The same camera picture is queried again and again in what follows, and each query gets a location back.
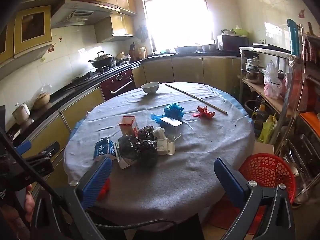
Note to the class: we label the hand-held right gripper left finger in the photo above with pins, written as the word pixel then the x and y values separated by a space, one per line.
pixel 97 177

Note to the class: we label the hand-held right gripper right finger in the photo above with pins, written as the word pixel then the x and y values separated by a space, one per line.
pixel 228 177

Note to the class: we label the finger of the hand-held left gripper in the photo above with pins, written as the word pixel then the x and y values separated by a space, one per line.
pixel 46 152
pixel 22 147

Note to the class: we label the blue and white milk carton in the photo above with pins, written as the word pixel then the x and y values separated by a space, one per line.
pixel 103 148

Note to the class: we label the red plastic basket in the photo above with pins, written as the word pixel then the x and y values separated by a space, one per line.
pixel 270 170

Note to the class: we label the black plastic bag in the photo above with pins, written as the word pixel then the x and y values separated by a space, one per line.
pixel 140 147

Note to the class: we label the orange and white medicine box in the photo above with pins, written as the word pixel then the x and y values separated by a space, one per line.
pixel 127 126

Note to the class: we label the orange-red snack wrapper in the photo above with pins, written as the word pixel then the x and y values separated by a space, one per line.
pixel 205 112

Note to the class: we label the white paper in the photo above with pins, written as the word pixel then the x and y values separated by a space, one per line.
pixel 159 132

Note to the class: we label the clear plastic container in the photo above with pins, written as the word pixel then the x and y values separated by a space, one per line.
pixel 171 125

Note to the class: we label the blue plastic bag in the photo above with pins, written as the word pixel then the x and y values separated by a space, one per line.
pixel 173 111
pixel 156 118

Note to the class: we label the person's left hand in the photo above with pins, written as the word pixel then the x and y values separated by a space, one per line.
pixel 29 205

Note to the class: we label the red floor mat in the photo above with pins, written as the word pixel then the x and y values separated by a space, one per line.
pixel 225 217

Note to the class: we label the round table with grey cloth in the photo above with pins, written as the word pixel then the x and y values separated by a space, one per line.
pixel 190 155

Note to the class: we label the brown cardboard box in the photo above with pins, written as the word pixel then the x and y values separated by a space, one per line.
pixel 262 148

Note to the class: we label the bamboo basket with plastic bag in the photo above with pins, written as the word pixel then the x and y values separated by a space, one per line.
pixel 41 100

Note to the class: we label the black kitchen countertop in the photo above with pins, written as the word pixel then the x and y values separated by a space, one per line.
pixel 57 95

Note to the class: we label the yellow plastic bag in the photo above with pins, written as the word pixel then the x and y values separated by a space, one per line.
pixel 267 130

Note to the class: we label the cooking oil bottle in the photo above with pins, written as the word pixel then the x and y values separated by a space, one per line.
pixel 260 116

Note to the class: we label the large dark pot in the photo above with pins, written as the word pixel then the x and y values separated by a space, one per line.
pixel 250 106

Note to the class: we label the long wooden stick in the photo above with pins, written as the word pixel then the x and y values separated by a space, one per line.
pixel 197 99

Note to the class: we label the gas stove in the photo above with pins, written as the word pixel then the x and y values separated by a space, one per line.
pixel 95 73

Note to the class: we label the steel rack with wooden shelf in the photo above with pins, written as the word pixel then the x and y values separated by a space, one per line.
pixel 257 87

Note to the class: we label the maroon built-in oven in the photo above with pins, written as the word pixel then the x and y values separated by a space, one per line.
pixel 117 82

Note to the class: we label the orange board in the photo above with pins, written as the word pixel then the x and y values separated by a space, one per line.
pixel 311 120

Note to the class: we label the white ceramic bowl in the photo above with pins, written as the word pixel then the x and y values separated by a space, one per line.
pixel 150 87

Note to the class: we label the white and pink plastic bag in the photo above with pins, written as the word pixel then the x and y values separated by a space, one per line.
pixel 273 82

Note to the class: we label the stack of steel pots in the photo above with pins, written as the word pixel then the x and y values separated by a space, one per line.
pixel 255 72

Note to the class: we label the black wok with lid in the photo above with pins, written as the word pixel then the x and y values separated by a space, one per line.
pixel 102 60

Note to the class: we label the red bag on rack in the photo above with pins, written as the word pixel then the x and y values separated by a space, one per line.
pixel 297 87

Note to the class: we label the tall steel rack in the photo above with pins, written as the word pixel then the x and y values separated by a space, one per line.
pixel 303 92

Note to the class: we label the steel pot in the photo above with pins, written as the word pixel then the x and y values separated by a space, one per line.
pixel 208 48

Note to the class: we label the condiment bottles group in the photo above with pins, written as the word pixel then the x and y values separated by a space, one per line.
pixel 138 52

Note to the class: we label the steel basin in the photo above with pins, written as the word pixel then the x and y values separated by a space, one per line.
pixel 187 49

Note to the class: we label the microwave oven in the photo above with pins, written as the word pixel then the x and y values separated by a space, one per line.
pixel 233 42

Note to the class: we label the range hood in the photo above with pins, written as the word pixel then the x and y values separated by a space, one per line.
pixel 75 15

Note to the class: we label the green plastic dish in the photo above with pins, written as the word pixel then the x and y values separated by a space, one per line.
pixel 240 32

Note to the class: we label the teal container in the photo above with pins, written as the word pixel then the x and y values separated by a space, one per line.
pixel 293 37

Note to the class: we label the kitchen window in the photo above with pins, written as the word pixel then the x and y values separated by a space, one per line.
pixel 175 17

